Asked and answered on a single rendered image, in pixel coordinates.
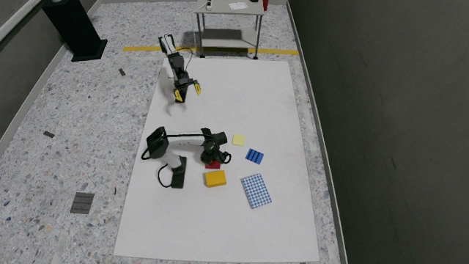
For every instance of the dark red flat square pad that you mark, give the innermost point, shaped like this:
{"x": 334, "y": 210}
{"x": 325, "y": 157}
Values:
{"x": 217, "y": 166}

